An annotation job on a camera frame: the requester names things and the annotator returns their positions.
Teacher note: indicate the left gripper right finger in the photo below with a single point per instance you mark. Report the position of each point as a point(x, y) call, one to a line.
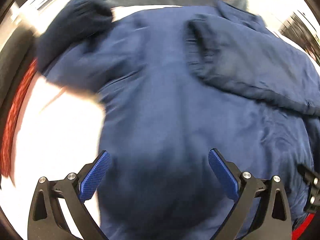
point(261, 209)

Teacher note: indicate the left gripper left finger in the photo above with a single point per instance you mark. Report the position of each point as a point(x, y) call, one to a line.
point(46, 219)

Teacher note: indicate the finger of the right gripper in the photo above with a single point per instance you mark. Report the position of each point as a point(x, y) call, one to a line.
point(311, 178)

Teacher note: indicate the navy blue padded jacket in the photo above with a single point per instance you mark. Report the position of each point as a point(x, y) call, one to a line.
point(175, 83)

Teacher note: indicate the pink polka dot bedsheet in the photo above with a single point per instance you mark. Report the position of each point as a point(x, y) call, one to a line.
point(57, 132)

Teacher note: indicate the red patterned cloth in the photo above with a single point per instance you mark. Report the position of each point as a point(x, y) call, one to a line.
point(11, 120)

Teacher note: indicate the black quilted jacket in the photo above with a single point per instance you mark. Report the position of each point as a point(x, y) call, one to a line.
point(14, 64)

